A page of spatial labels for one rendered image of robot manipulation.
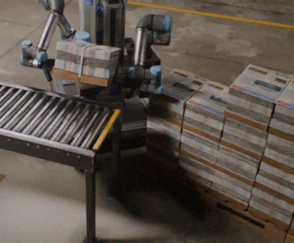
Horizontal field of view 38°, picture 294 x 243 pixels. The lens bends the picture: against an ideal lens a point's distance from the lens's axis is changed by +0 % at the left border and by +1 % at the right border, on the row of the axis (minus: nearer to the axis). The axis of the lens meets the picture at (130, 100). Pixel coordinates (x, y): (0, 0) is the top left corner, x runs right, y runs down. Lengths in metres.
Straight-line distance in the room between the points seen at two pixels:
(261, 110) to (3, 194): 1.99
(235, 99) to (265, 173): 0.54
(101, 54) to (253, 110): 1.01
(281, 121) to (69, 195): 1.66
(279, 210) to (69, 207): 1.48
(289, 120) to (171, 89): 0.85
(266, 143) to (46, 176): 1.73
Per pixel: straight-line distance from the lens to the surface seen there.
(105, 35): 3.41
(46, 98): 3.02
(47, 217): 3.27
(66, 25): 3.29
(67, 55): 2.82
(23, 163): 3.71
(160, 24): 2.98
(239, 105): 2.79
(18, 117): 2.86
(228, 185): 3.18
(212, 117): 2.92
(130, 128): 3.66
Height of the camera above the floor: 2.44
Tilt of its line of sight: 34 degrees down
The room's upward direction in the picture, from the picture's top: 3 degrees clockwise
